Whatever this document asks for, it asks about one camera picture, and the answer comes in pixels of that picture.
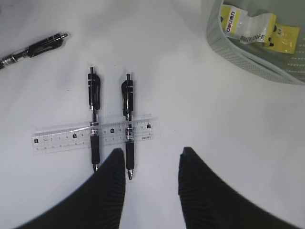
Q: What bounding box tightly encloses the yellow white waste paper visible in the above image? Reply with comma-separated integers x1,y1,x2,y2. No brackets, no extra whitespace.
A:
221,4,300,54

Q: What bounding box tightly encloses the black gel pen left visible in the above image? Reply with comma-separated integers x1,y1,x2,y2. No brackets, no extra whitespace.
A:
0,33,69,69

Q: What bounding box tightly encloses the black gel pen middle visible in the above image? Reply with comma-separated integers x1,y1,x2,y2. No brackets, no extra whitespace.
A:
87,67,101,173

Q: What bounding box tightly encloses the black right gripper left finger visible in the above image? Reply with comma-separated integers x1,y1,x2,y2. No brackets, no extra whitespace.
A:
19,148,126,229

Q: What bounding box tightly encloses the green plastic woven basket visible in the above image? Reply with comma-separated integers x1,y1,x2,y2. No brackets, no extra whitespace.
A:
206,0,305,85

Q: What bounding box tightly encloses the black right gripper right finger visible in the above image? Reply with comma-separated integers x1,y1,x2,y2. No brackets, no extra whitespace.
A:
178,146,296,229

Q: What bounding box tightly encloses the clear plastic ruler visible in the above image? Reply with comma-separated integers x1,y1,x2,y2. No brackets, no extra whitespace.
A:
31,114,160,155

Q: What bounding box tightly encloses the black gel pen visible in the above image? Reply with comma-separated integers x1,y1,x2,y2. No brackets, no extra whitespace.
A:
87,67,101,173
0,33,69,69
121,73,134,181

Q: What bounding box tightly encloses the black gel pen right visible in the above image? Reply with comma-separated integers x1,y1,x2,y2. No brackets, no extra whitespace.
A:
121,73,134,181

